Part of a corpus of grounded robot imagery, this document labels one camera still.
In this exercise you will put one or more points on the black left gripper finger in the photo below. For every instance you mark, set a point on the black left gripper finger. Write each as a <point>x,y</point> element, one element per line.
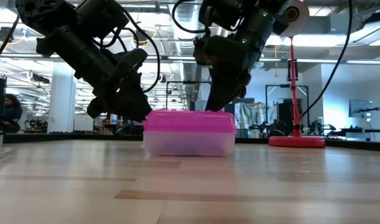
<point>99,107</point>
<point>135,99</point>

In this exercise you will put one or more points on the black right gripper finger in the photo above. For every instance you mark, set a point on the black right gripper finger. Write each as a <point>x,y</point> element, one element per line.
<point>244,85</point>
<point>222,93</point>

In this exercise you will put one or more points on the pink-lidded clear pencil box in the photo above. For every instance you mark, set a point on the pink-lidded clear pencil box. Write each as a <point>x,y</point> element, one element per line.
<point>189,130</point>

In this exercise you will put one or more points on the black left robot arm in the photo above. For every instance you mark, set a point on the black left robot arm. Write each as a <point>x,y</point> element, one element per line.
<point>46,15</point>

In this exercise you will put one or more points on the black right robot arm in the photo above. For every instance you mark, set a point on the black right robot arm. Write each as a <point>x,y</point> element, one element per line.
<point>267,12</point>

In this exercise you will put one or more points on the white canister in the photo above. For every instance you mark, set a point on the white canister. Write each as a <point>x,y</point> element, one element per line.
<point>114,119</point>

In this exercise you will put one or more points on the white column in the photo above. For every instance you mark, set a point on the white column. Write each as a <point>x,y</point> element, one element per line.
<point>62,99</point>

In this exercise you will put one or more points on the long ceiling light strip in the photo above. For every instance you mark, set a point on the long ceiling light strip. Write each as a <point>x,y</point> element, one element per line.
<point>301,60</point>

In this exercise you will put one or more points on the red desk lamp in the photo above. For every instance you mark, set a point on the red desk lamp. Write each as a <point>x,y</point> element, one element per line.
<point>297,142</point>

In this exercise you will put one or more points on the person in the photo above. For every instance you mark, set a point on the person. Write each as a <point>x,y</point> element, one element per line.
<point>12,113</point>

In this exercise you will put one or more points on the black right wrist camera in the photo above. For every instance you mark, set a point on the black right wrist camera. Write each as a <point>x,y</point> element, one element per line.
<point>220,12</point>

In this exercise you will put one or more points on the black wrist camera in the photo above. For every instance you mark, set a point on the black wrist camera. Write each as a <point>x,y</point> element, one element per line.
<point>102,17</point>
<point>220,12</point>

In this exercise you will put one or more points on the silver ventilation duct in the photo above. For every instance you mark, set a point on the silver ventilation duct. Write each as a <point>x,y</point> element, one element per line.
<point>185,40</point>

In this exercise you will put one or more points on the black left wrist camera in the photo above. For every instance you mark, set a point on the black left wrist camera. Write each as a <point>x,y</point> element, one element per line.
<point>102,17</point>

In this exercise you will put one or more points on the black overhead camera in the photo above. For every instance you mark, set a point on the black overhead camera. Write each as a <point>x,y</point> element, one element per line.
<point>142,36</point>

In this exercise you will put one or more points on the grey metal post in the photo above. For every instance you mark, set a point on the grey metal post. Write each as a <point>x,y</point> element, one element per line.
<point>0,138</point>

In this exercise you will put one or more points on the grey wall monitor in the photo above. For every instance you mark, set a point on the grey wall monitor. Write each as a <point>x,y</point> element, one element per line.
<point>360,108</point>

